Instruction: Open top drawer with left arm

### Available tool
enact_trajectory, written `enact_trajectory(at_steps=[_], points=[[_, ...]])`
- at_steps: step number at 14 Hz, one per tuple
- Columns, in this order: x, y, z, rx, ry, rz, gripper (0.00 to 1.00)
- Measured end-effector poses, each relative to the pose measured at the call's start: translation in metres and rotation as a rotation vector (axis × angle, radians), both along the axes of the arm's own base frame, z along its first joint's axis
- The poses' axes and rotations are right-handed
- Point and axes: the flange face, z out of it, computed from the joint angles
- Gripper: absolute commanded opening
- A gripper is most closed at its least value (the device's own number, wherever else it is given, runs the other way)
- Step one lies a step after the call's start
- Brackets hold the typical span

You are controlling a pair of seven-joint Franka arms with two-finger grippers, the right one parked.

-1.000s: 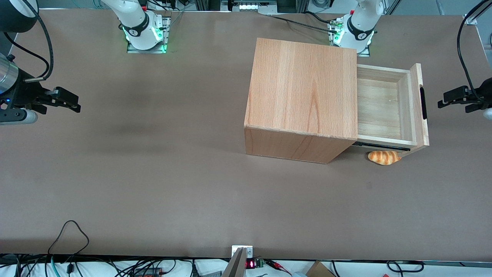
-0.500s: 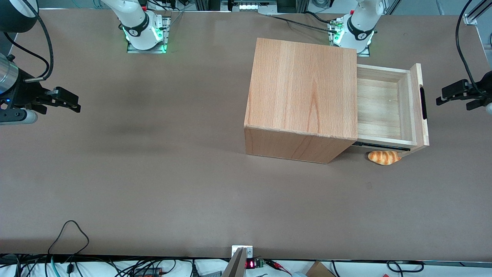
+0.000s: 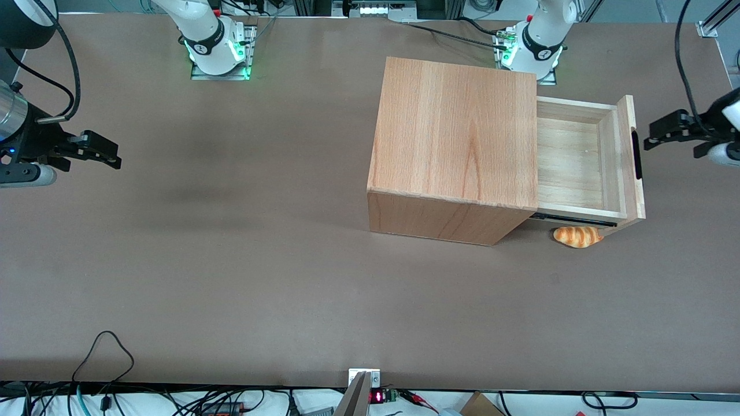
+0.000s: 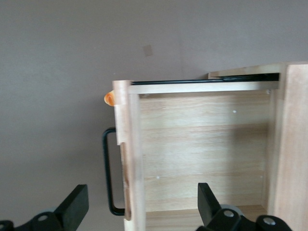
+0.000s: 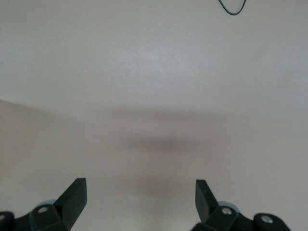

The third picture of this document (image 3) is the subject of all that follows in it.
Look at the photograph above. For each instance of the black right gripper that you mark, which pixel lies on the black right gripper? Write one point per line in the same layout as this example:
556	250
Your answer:
36	142

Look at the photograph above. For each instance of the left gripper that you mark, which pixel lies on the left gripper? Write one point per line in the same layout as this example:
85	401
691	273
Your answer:
695	128

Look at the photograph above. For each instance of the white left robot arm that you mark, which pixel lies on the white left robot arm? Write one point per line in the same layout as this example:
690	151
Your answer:
540	40

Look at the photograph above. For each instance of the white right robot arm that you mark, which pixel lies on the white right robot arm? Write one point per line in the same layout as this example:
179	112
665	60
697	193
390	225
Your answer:
211	43

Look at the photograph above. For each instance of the black metal drawer slide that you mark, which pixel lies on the black metal drawer slide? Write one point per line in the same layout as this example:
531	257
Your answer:
572	220

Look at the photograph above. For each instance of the light wooden drawer cabinet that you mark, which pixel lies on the light wooden drawer cabinet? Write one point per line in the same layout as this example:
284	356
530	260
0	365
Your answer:
457	133

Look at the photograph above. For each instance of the orange striped toy bread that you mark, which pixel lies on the orange striped toy bread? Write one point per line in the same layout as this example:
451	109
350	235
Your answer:
578	237

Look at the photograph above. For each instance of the white power strip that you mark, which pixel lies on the white power strip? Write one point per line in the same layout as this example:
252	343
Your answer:
378	8

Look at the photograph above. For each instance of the brown cardboard piece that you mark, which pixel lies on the brown cardboard piece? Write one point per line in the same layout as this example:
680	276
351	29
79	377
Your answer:
480	405

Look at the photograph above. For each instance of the angled wooden beam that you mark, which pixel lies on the angled wooden beam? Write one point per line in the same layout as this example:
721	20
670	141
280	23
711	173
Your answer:
354	398

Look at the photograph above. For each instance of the red digit display module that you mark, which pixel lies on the red digit display module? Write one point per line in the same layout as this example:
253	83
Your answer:
378	396

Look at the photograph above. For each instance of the red clip leads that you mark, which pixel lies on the red clip leads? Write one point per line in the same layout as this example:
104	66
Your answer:
419	398

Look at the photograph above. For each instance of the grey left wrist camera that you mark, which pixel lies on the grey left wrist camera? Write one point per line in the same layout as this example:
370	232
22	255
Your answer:
727	155

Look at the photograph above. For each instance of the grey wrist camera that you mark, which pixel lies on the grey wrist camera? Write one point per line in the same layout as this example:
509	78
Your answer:
727	155
29	175

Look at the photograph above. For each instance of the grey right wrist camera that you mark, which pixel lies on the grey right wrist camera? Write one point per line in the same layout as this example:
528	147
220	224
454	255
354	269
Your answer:
29	175

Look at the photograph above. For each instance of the aluminium profile frame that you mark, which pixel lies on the aluminium profile frame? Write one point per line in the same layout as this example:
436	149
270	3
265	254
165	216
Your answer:
717	20

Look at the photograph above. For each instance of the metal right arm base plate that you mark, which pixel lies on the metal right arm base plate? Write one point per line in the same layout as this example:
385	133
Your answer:
251	52

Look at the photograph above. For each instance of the small metal bracket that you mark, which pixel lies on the small metal bracket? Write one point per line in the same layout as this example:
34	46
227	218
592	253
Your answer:
373	375

